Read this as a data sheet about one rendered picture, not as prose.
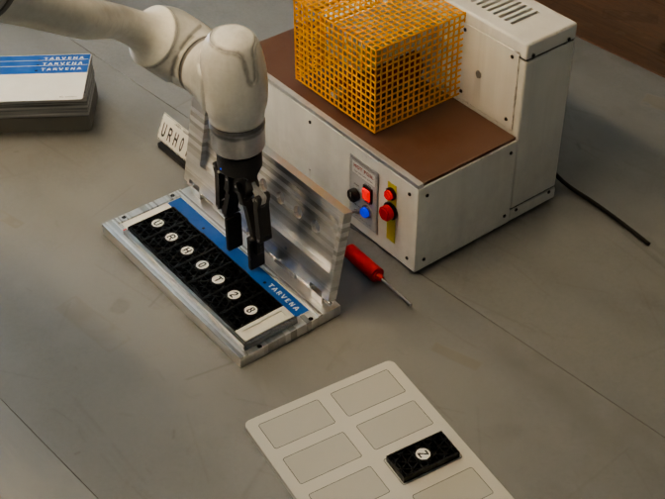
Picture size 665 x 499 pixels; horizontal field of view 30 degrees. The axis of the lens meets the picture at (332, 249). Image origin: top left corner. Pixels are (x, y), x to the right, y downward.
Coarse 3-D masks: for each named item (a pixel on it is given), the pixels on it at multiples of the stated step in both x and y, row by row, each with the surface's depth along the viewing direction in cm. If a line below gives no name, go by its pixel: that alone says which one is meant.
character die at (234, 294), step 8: (240, 280) 212; (248, 280) 212; (224, 288) 211; (232, 288) 212; (240, 288) 211; (248, 288) 211; (256, 288) 211; (208, 296) 209; (216, 296) 209; (224, 296) 209; (232, 296) 209; (240, 296) 209; (248, 296) 210; (208, 304) 208; (216, 304) 208; (224, 304) 209; (232, 304) 208; (216, 312) 206
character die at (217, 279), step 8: (232, 264) 216; (216, 272) 214; (224, 272) 214; (232, 272) 214; (240, 272) 214; (200, 280) 212; (208, 280) 212; (216, 280) 212; (224, 280) 212; (232, 280) 213; (192, 288) 211; (200, 288) 211; (208, 288) 211; (216, 288) 211; (200, 296) 209
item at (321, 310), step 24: (192, 192) 233; (120, 216) 228; (216, 216) 228; (120, 240) 222; (144, 264) 217; (264, 264) 217; (168, 288) 212; (288, 288) 212; (312, 288) 210; (192, 312) 208; (312, 312) 208; (336, 312) 209; (216, 336) 204; (288, 336) 204; (240, 360) 200
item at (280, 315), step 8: (272, 312) 206; (280, 312) 206; (288, 312) 206; (256, 320) 205; (264, 320) 205; (272, 320) 205; (280, 320) 205; (240, 328) 203; (248, 328) 203; (256, 328) 203; (264, 328) 203; (240, 336) 202; (248, 336) 202; (256, 336) 202
